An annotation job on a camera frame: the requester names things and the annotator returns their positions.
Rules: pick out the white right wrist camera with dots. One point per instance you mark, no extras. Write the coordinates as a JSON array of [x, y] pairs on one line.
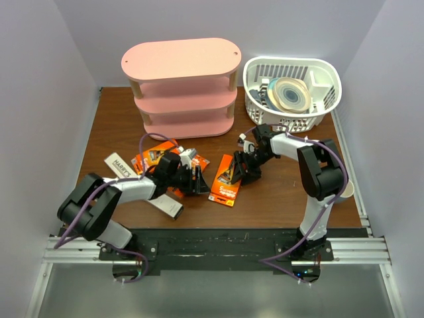
[[246, 145]]

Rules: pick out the orange Gillette razor box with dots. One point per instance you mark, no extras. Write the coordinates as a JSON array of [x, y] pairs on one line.
[[152, 155], [197, 161], [222, 190]]

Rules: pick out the pink three-tier wooden shelf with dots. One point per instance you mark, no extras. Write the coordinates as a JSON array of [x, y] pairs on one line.
[[184, 88]]

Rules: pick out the grey white razor box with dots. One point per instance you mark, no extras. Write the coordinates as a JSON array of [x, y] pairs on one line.
[[169, 206]]

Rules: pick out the white Harry's razor box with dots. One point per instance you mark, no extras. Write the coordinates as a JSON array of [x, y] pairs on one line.
[[119, 166]]

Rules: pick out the beige blue cup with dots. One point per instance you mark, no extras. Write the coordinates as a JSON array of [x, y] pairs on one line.
[[348, 191]]

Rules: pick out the stack of ceramic plates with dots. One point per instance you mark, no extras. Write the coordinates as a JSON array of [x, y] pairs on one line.
[[285, 95]]

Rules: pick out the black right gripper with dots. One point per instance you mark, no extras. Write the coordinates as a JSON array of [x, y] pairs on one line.
[[250, 173]]

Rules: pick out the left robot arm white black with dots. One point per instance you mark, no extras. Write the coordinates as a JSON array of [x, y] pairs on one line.
[[88, 210]]

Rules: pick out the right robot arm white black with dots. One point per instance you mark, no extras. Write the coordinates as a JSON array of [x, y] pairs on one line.
[[323, 175]]

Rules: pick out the white plastic basket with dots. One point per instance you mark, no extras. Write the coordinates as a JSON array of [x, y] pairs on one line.
[[320, 77]]

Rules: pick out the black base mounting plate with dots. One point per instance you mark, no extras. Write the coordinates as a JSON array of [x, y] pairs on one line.
[[223, 250]]

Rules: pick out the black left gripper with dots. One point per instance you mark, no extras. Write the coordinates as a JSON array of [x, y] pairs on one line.
[[201, 185]]

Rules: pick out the aluminium frame rail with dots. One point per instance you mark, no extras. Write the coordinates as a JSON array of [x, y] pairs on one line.
[[358, 283]]

